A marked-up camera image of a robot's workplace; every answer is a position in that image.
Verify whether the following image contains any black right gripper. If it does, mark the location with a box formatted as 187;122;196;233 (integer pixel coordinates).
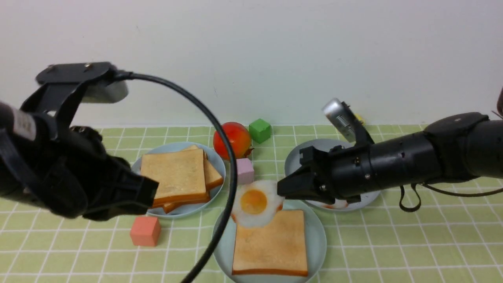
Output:
277;146;378;204

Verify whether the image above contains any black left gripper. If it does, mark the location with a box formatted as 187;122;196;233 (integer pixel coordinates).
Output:
1;128;158;221

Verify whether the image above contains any fried egg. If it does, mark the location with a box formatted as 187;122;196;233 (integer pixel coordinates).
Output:
307;199;349;210
231;180;285;228

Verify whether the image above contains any toast slice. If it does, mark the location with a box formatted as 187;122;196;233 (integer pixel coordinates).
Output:
231;209;308;277
140;149;209;208
162;151;224;214

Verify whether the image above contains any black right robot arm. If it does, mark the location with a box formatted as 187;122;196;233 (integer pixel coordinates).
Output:
277;112;503;204

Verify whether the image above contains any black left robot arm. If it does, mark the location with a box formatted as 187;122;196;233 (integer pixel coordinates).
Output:
0;104;158;221

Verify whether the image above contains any grey egg plate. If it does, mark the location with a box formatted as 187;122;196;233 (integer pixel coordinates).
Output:
284;138;381;213

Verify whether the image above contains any salmon red cube block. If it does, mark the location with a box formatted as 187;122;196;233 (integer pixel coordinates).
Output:
130;216;161;247

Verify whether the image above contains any light teal empty plate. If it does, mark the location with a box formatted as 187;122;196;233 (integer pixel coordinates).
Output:
213;200;327;283

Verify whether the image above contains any pink cube block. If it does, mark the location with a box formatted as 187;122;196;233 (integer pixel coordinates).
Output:
237;158;255;185

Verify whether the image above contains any green cube block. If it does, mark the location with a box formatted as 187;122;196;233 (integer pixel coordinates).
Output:
248;119;272;143

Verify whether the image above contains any red tomato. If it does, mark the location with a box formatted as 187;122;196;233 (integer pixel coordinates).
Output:
213;122;253;161

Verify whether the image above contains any yellow cube block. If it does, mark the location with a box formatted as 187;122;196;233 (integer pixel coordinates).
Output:
354;113;366;126

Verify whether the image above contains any blue-grey bread plate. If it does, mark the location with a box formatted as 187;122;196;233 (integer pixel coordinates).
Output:
132;142;226;219

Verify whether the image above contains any green checkered tablecloth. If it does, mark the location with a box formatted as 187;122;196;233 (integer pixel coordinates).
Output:
0;123;503;283

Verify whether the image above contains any black camera cable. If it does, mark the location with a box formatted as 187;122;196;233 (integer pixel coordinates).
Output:
114;72;239;283

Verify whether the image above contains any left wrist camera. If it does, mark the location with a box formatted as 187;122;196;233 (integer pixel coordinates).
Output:
20;62;128;127

